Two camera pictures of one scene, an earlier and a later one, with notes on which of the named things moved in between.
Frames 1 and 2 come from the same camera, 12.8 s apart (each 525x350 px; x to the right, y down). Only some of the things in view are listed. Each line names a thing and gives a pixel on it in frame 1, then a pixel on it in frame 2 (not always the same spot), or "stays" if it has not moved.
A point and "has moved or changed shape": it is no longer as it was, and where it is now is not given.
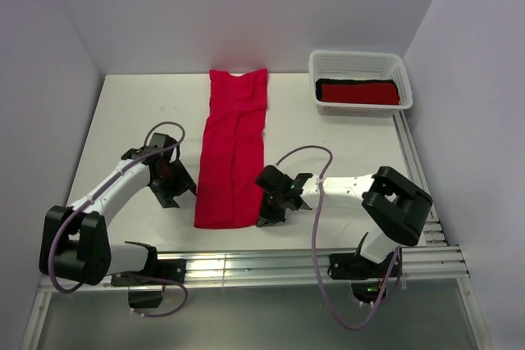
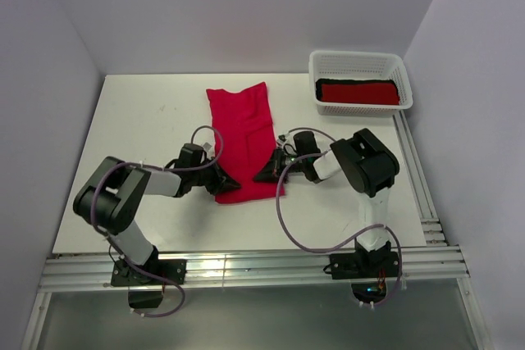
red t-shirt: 232,157 has moved or changed shape
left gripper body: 175,181 -> 207,175
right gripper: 268,217 -> 273,170
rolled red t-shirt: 380,93 stays
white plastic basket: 358,65 stays
